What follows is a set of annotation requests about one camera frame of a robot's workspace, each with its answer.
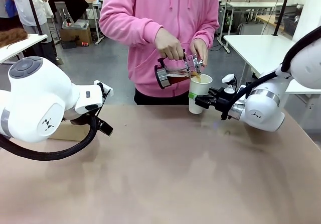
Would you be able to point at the bystander in blue top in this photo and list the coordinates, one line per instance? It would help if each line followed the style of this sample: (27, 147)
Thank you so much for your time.
(6, 5)

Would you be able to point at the person's right hand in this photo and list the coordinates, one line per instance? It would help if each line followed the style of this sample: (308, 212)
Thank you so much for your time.
(169, 43)

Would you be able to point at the person torso pink hoodie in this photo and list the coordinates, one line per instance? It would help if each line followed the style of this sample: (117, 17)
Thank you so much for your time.
(160, 5)

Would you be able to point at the person's left hand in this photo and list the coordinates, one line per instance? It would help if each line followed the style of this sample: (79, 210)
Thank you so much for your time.
(200, 52)

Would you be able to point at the brown furry item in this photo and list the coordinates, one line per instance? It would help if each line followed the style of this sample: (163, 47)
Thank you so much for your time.
(11, 37)

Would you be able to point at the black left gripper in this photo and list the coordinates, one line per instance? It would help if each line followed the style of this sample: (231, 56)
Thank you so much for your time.
(76, 119)

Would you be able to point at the brown cardboard box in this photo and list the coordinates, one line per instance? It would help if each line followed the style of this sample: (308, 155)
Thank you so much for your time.
(76, 37)

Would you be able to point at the person's right forearm pink sleeve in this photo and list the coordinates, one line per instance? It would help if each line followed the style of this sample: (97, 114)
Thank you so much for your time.
(128, 30)

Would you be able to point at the person's left forearm pink sleeve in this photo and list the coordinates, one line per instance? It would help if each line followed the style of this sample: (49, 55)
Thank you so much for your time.
(209, 29)

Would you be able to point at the glass pitcher with brown tea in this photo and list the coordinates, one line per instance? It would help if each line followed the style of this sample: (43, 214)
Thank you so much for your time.
(173, 79)

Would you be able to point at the wooden background table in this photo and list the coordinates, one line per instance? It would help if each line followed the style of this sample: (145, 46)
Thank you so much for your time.
(269, 20)

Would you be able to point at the grey plastic tray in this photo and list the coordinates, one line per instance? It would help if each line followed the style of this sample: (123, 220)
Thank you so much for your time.
(75, 24)

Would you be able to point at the white side table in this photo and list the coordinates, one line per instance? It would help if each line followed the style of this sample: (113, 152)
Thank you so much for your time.
(17, 48)

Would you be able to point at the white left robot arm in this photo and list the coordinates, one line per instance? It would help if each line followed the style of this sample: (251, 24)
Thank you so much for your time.
(37, 96)

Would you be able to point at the black jacket on chair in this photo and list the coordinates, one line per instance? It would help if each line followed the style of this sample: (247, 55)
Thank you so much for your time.
(67, 0)

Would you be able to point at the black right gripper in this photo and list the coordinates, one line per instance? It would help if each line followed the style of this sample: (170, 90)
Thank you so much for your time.
(222, 101)

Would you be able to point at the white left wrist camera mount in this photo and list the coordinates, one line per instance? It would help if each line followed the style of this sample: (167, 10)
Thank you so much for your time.
(106, 89)

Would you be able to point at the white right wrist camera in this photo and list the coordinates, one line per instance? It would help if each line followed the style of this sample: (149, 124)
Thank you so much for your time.
(229, 82)

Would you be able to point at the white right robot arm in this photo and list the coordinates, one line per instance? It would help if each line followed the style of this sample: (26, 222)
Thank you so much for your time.
(265, 108)

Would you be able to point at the black stand pole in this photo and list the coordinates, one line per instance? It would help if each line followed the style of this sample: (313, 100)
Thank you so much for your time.
(35, 13)
(282, 10)

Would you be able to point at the bystander in white shirt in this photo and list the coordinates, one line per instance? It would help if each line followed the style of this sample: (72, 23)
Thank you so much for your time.
(32, 5)

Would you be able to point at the large white table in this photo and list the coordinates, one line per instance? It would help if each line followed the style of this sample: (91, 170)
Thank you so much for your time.
(263, 50)

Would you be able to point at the white paper cup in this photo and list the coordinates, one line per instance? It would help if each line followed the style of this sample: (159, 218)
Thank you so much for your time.
(200, 86)

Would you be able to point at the brown cardboard cup carrier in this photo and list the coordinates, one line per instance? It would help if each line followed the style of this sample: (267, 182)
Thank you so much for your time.
(70, 133)

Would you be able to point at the white background workbench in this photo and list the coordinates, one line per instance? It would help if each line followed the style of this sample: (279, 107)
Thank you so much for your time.
(248, 5)

